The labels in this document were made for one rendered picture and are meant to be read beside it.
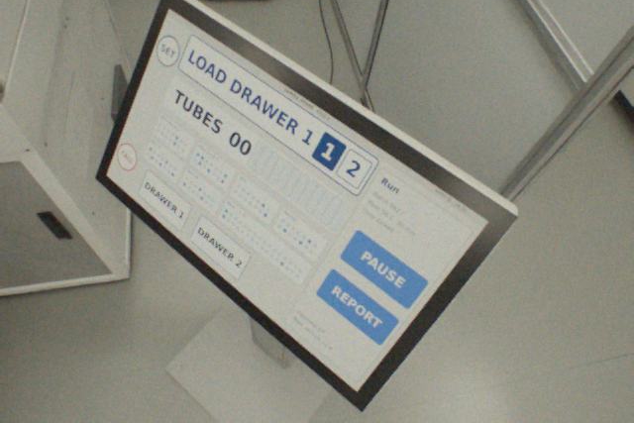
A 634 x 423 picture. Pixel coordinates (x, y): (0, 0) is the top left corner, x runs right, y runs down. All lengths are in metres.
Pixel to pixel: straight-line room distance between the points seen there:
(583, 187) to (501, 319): 0.81
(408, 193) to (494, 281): 1.40
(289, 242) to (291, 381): 1.02
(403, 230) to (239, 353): 1.13
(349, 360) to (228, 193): 0.26
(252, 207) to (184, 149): 0.13
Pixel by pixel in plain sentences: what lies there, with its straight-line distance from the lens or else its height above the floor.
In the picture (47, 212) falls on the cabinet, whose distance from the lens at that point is 1.29.
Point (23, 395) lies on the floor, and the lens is 1.75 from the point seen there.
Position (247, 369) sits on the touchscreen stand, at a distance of 1.55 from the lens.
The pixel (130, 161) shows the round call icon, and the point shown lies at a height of 1.01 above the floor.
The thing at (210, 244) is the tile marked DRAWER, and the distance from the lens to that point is 0.63.
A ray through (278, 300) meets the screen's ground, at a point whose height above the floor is 1.00.
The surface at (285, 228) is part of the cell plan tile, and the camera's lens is 0.56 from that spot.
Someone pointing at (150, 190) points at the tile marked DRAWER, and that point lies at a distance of 0.68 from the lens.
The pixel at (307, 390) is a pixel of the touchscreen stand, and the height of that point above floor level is 0.04.
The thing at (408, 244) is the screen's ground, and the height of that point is 1.13.
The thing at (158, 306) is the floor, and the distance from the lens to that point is 1.68.
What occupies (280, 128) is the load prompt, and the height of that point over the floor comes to 1.15.
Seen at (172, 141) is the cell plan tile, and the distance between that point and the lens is 0.64.
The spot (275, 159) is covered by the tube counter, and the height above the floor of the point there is 1.12.
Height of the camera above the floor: 1.57
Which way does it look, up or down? 57 degrees down
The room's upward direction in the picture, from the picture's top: 10 degrees clockwise
